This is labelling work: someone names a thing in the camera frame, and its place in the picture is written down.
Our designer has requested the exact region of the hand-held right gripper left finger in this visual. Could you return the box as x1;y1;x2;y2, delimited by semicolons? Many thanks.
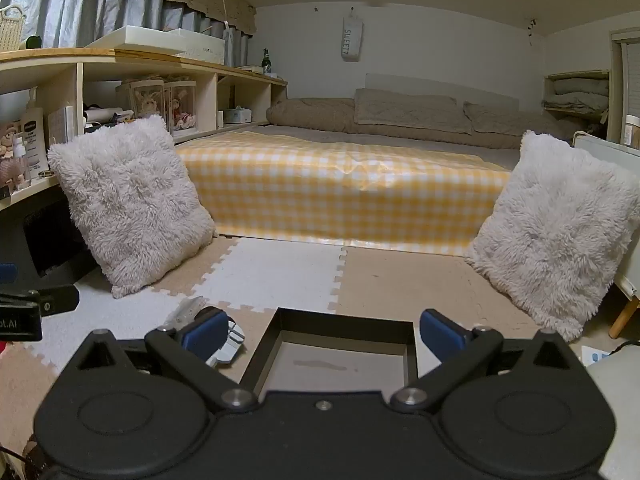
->
60;307;261;413

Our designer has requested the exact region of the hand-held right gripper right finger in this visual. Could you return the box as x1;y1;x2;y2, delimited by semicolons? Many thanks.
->
390;309;588;413

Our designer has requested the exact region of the grey plastic bracket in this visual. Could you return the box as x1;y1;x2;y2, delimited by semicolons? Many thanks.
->
206;316;246;367

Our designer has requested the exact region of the clear plastic blister tray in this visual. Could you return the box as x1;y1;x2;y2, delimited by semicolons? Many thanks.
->
164;296;207;332

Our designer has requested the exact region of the black cardboard box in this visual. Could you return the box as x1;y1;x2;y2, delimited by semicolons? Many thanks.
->
240;307;419;396

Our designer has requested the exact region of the beige white foam puzzle mat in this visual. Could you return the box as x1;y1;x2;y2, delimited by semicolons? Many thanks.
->
0;237;591;456

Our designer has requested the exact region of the fluffy white cushion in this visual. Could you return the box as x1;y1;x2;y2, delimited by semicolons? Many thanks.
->
465;131;633;342
47;115;217;300

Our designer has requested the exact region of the white pump lotion bottle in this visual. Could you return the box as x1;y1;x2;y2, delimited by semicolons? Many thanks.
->
22;87;49;182

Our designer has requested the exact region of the yellow checkered bed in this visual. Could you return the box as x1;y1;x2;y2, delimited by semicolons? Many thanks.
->
176;131;512;258

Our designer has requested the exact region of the bed with grey sheet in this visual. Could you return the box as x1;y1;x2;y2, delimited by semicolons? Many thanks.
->
244;125;523;172

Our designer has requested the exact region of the light grey floor cushion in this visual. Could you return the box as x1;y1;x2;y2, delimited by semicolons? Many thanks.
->
584;354;640;480

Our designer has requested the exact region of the clear case with beige doll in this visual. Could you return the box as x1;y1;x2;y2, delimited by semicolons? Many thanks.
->
129;80;167;122

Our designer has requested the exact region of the flat beige pillow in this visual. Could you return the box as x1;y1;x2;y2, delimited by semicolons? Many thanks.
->
462;101;562;137

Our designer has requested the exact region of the wooden shelf unit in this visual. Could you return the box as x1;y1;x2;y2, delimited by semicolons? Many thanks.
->
0;47;289;211

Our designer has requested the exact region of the large beige pillow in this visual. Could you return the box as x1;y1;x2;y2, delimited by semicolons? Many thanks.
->
354;88;474;135

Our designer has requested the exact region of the clear case with red doll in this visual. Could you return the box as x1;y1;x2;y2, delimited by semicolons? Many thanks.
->
164;80;199;132

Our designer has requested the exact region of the white cabinet with wooden legs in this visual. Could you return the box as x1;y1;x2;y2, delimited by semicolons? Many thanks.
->
572;130;640;339

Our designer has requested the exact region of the rolled beige duvet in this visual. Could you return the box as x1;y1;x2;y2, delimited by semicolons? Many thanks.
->
266;98;357;132

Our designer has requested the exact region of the white woven basket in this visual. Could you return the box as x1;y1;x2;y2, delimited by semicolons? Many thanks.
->
0;5;25;52

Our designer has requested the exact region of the grey curtain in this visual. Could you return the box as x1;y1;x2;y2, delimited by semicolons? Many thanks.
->
0;0;255;70

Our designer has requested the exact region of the flat white box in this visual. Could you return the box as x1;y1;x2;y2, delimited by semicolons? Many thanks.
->
84;25;227;59

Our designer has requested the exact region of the folded beige bedding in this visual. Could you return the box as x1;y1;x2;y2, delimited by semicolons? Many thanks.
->
544;74;611;122

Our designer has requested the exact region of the black cable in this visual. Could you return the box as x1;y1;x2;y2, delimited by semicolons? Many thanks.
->
607;336;640;357

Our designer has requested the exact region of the white hanging wall pouch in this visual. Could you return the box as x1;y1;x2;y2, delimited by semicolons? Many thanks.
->
341;11;362;63

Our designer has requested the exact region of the white hanging cord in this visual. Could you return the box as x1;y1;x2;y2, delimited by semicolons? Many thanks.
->
216;0;234;53

